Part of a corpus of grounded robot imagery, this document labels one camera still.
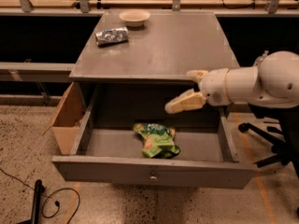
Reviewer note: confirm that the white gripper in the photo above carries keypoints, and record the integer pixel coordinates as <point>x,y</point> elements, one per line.
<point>213,87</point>

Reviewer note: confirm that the white ceramic bowl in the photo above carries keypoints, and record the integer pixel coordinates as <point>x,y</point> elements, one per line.
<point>134,17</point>

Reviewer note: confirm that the green rice chip bag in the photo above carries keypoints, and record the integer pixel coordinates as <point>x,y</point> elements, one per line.
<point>158,140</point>

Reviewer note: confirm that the round metal drawer knob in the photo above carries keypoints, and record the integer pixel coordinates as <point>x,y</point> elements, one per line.
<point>153,177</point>

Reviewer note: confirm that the grey open top drawer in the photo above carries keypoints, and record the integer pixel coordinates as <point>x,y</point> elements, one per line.
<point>106,149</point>

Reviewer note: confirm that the grey cabinet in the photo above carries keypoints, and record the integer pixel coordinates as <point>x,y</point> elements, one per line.
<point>140,75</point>

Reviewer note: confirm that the black office chair base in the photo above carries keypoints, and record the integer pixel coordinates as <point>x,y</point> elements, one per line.
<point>285,142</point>

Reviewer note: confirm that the clear sanitizer pump bottle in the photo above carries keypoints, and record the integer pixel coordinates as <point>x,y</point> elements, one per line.
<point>260,59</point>

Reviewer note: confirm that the open cardboard box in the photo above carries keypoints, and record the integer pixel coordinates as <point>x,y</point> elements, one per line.
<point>65,120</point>

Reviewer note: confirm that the black stand leg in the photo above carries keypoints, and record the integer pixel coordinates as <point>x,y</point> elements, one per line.
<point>38,191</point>

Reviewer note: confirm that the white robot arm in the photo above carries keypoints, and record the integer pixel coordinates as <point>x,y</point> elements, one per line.
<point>272,82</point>

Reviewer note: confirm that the silver foil snack bag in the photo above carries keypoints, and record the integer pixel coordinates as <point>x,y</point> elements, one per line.
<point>111,36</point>

